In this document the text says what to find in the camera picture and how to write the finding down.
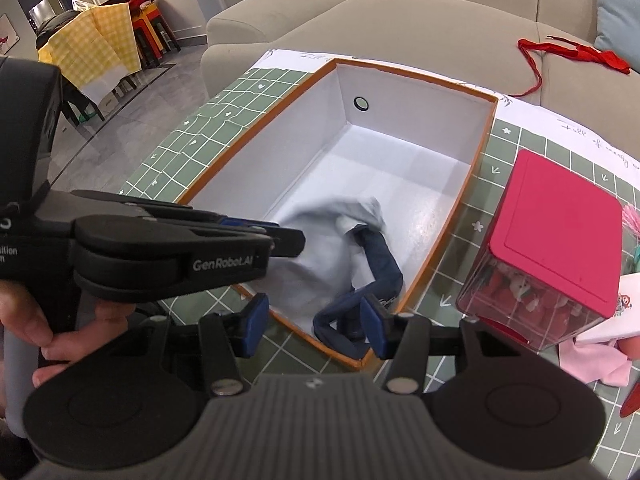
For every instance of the grey and navy cloth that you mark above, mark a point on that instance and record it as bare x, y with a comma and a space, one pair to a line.
320, 250

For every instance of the red ribbon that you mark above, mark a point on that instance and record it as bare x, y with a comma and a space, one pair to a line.
595, 55

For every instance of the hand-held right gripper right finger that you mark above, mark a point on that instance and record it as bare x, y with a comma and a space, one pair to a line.
374, 325

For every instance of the wall picture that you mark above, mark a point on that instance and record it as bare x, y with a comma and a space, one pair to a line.
7, 35

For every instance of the red stool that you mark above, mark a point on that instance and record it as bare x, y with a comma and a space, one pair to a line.
165, 15

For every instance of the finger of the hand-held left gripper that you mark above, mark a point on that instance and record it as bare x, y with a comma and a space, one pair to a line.
165, 210
150, 255

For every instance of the navy blue cloth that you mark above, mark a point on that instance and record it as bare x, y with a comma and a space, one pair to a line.
382, 270

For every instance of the clear container with red lid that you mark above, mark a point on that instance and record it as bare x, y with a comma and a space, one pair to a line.
555, 240

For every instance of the person's left hand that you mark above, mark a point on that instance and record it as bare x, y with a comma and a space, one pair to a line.
22, 315

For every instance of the light blue cushion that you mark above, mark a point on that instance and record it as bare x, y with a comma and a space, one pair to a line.
617, 5

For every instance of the yellow checked tablecloth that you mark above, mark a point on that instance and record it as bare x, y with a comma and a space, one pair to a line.
95, 40

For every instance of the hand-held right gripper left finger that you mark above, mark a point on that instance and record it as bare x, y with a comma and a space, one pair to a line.
256, 322

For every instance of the white card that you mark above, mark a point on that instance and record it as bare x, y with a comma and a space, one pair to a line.
617, 322

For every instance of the red and yellow stools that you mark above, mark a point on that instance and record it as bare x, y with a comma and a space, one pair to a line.
147, 35

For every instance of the beige sofa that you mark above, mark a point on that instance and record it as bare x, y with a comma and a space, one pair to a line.
400, 15

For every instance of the white box with orange edge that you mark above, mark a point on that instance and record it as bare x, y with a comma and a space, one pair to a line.
410, 110

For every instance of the green grid tablecloth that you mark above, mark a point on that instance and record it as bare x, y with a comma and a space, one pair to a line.
240, 105

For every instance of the pink cloth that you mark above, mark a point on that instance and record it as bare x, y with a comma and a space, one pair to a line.
597, 360

